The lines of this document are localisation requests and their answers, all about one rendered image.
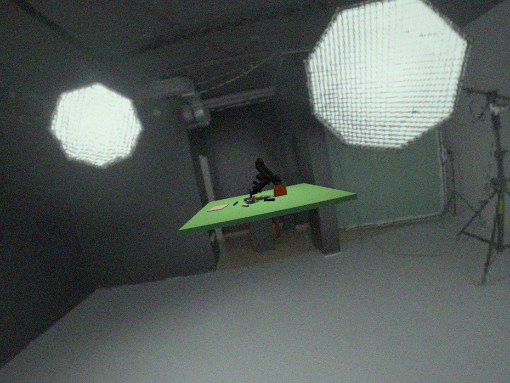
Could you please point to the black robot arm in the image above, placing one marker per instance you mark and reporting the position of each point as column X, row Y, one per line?
column 265, row 175

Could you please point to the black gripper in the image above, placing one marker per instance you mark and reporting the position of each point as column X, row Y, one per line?
column 257, row 189

